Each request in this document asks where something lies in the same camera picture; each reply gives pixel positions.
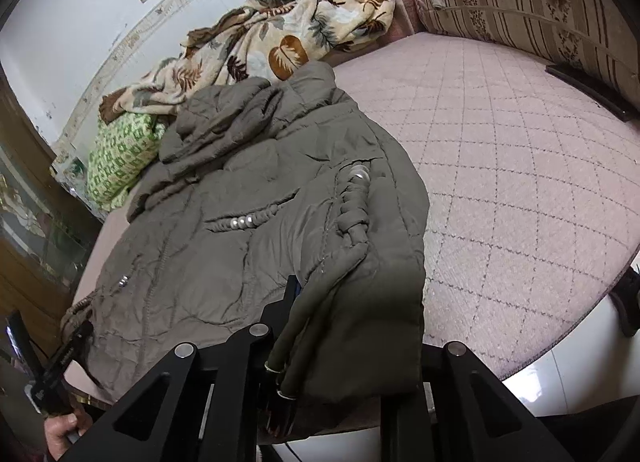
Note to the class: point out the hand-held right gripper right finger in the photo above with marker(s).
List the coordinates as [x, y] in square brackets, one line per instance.
[450, 377]

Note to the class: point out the pink quilted bed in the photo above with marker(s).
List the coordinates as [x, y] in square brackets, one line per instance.
[510, 192]

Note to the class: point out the green checked pillow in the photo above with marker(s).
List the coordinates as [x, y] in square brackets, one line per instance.
[120, 162]

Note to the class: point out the leaf-print blanket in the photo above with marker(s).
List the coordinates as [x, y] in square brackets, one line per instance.
[280, 32]

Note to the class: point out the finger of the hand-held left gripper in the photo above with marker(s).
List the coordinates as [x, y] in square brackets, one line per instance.
[77, 337]

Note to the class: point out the person's left hand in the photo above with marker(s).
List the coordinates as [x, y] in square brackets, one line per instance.
[62, 434]

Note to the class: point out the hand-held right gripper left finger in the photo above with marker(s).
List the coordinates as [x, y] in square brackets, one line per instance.
[277, 312]

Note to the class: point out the wooden door with patterned glass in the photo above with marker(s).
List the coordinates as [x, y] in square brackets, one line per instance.
[35, 222]

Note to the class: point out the black remote control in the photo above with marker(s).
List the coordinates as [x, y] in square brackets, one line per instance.
[595, 89]

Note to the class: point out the grey-brown quilted hooded jacket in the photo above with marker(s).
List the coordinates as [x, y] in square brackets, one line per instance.
[280, 222]

